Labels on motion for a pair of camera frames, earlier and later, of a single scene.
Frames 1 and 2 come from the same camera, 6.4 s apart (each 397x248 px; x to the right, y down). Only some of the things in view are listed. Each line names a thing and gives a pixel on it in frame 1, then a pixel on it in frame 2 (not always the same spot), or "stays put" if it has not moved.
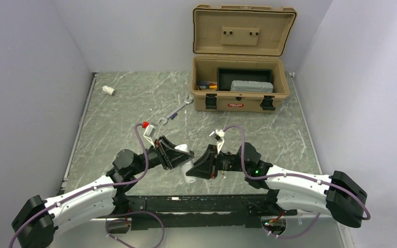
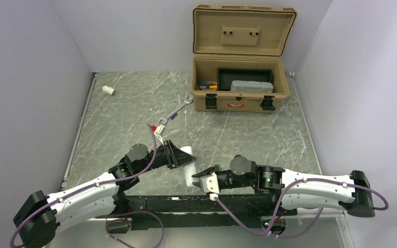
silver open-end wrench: x=188 y=101 stays put
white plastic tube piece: x=109 y=90 stays put
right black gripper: x=207 y=166 -> x=207 y=171
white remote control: x=187 y=167 stays put
